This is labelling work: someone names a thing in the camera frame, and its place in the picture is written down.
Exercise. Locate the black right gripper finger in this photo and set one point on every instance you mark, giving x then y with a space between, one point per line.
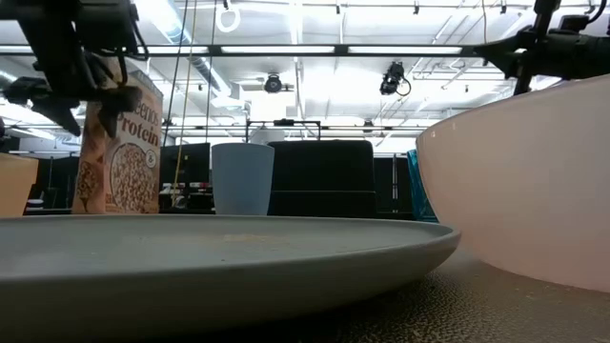
510 66
505 47

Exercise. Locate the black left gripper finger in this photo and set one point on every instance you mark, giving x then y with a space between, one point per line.
52 107
114 102

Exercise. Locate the Cheerios Protein cereal box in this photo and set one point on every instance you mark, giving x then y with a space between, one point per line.
133 176

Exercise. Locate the blue-grey cup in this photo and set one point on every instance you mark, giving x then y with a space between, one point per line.
243 181

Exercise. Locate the teal plastic pitcher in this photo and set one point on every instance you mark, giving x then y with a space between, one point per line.
418 190

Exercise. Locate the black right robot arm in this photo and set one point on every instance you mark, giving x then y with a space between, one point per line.
574 23

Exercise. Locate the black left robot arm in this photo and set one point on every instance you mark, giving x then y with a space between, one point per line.
38 8

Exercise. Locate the orange plastic tray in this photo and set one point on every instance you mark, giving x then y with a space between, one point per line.
14 186

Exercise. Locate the black monitor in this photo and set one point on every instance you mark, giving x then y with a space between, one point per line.
188 164

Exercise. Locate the pink bowl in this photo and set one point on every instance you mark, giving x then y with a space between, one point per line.
524 190

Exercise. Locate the grey plate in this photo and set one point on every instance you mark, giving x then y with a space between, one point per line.
214 267

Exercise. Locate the round black ceiling camera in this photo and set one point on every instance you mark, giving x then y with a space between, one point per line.
273 84

